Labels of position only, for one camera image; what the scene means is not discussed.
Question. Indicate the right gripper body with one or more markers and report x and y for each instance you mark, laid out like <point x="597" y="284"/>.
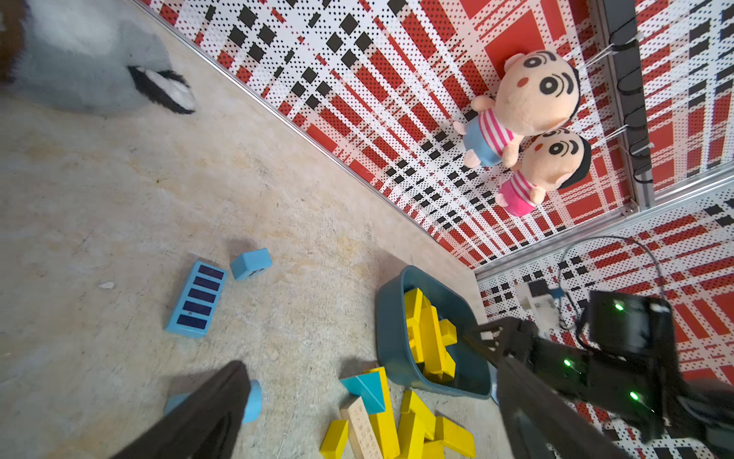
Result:
<point x="630" y="366"/>

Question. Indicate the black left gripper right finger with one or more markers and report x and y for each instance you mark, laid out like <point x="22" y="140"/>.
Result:
<point x="539" y="424"/>

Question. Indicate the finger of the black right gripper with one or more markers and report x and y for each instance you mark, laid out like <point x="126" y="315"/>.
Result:
<point x="506" y="337"/>

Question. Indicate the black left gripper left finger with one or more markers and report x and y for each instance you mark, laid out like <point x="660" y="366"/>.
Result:
<point x="205" y="425"/>

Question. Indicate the yellow angled block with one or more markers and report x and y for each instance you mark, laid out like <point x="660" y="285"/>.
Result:
<point x="383" y="423"/>

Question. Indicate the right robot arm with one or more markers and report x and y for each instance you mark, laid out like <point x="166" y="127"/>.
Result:
<point x="714" y="408"/>

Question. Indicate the light blue cylinder block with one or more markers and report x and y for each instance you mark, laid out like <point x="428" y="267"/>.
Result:
<point x="252" y="410"/>

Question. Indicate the dark teal plastic bin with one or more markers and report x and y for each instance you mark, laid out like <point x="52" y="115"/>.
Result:
<point x="473" y="377"/>

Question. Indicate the yellow block pile centre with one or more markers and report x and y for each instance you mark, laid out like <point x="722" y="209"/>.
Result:
<point x="422" y="434"/>

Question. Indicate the blue striped block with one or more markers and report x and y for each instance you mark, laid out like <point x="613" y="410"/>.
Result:
<point x="198" y="301"/>

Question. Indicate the printed natural wood block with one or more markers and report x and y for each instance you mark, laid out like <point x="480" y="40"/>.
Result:
<point x="361" y="435"/>

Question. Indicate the small light blue cube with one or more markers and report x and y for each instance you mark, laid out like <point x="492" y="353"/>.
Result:
<point x="251" y="263"/>

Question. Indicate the pink-shirt hanging plush doll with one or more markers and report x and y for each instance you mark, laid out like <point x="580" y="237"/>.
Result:
<point x="554" y="160"/>

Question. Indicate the blue-shirt hanging plush doll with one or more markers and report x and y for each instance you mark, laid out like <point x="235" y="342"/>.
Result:
<point x="539" y="92"/>

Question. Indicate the grey plush husky toy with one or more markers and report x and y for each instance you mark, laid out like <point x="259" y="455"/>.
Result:
<point x="87" y="57"/>

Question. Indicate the black hook rail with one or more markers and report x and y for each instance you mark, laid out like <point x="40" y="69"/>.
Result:
<point x="620" y="35"/>

